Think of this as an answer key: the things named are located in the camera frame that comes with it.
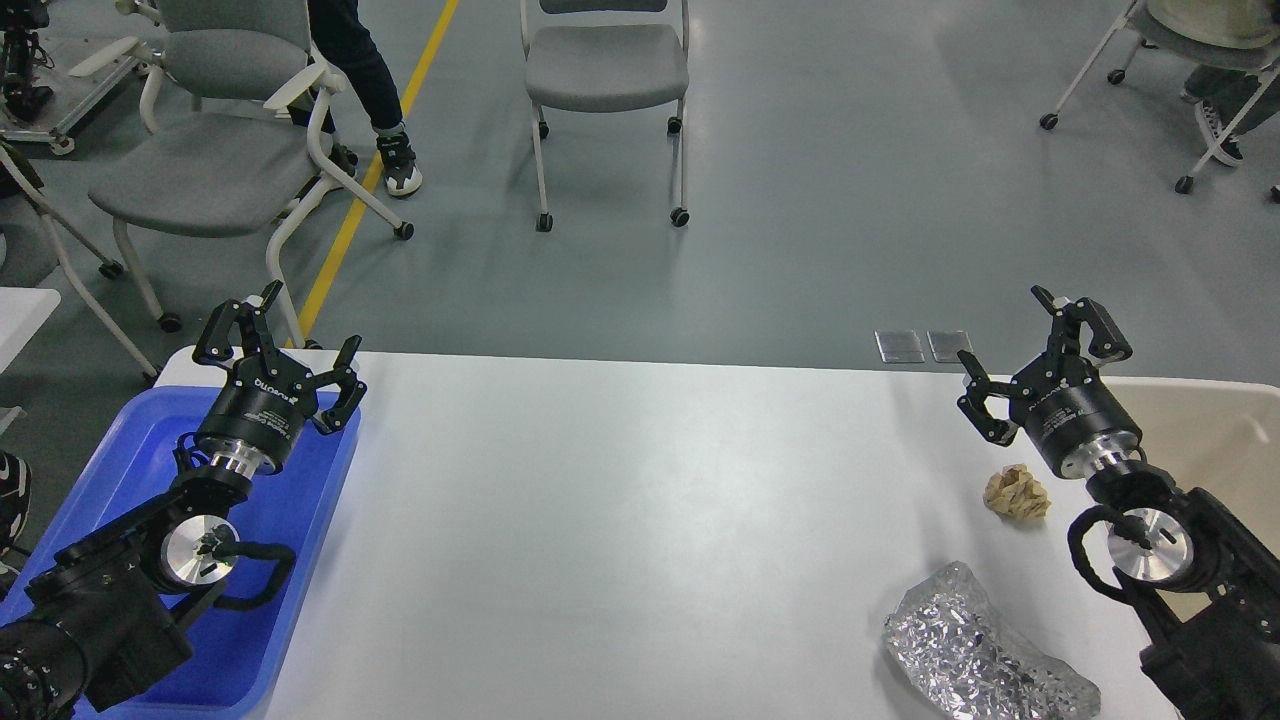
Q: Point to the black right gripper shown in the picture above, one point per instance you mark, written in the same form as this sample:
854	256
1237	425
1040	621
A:
1069	414

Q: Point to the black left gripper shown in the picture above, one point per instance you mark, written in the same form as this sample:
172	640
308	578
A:
267	398

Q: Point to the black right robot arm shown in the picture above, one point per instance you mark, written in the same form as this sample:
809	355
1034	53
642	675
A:
1204	587

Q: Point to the wheeled robot base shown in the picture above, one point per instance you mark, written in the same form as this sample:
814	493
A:
52	83

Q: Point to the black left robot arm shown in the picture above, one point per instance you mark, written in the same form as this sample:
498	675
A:
111	617

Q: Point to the crumpled brown paper ball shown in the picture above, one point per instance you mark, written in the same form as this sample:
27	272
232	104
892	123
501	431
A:
1015	494

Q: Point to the metal floor plate right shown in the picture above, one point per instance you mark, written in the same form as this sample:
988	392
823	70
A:
947	346

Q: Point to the metal floor plate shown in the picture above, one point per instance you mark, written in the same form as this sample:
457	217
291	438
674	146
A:
900	347
947	346

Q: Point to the metal floor plate left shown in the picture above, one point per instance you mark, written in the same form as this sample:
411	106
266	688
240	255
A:
900	347

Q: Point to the beige plastic bin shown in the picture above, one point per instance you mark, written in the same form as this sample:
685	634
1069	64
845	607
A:
1217	435

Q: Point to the grey chair with armrests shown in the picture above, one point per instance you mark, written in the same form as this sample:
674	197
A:
233	103

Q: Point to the white side table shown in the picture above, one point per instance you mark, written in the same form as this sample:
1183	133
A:
23	311

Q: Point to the crumpled aluminium foil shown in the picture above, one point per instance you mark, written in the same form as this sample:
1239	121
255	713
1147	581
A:
957	650

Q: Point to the black white shoe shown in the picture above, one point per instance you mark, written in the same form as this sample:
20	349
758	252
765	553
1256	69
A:
16	482

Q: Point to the seated person legs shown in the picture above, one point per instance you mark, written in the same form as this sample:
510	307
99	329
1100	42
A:
1219	95

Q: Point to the standing person legs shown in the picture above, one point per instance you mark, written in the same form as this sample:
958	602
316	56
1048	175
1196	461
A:
343	40

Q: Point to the grey chair right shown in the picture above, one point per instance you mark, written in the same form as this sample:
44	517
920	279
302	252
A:
1231	35

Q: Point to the grey chair centre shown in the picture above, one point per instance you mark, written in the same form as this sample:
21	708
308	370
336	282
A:
606	70

